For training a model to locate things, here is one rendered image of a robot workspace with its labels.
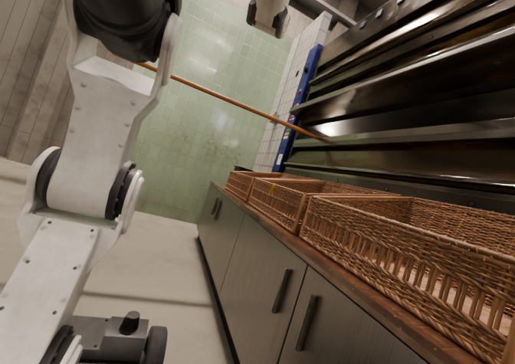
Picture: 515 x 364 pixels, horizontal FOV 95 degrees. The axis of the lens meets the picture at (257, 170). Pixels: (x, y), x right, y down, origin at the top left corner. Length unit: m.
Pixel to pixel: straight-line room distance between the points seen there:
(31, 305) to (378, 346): 0.62
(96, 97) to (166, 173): 2.33
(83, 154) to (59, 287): 0.25
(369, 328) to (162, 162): 2.57
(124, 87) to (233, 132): 2.44
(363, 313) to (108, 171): 0.58
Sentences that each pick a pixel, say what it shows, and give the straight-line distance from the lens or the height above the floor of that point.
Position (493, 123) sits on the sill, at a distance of 1.18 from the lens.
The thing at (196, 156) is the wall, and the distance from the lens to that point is 2.85.
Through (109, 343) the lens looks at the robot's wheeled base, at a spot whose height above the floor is 0.20.
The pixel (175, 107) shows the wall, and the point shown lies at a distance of 2.89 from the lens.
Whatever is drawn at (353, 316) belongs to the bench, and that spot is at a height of 0.52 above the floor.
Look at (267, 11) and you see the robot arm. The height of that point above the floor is 1.20.
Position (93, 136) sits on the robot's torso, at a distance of 0.57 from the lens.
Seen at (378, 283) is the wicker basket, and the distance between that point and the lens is 0.62.
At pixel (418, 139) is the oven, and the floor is 1.12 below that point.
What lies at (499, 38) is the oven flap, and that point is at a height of 1.39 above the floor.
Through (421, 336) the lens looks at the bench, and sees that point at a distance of 0.50.
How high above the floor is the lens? 0.73
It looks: 2 degrees up
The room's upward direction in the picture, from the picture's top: 18 degrees clockwise
